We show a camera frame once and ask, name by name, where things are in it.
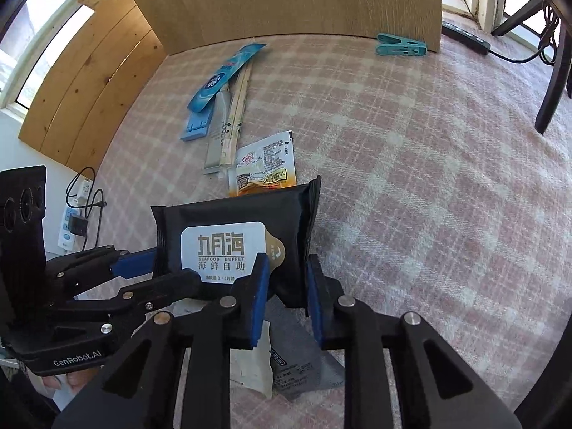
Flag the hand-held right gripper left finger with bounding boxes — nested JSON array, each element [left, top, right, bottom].
[[53, 254, 271, 429]]

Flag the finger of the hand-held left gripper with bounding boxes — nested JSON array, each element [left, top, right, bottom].
[[51, 271, 204, 323], [45, 245, 160, 298]]

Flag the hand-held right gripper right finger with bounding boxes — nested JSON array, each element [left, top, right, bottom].
[[306, 254, 523, 429]]

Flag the black wet wipes pack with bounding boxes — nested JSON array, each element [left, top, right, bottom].
[[149, 175, 322, 309]]

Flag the person's left hand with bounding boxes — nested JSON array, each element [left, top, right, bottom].
[[42, 365, 104, 395]]

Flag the white power strip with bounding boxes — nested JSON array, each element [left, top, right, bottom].
[[58, 176, 94, 251]]

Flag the printed packaging card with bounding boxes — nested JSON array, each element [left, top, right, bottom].
[[263, 297, 346, 402]]

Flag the red white seasoning sachet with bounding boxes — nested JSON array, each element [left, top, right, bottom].
[[228, 130, 298, 197]]

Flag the wooden plank panel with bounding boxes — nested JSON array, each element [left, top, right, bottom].
[[18, 0, 168, 173]]

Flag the paper wrapped chopsticks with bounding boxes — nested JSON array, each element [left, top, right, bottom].
[[219, 60, 253, 168]]

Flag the teal plastic clothespin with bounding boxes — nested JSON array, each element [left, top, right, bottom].
[[375, 33, 429, 57]]

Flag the light wooden board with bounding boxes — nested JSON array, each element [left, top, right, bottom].
[[112, 0, 443, 56]]

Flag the black inline controller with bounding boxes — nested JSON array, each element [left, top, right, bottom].
[[442, 21, 491, 56]]

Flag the black tripod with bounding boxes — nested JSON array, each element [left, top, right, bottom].
[[492, 0, 572, 135]]

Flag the black charger cable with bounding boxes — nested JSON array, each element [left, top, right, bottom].
[[65, 167, 108, 251]]

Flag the black ring light cable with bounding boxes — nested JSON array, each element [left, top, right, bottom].
[[489, 0, 559, 66]]

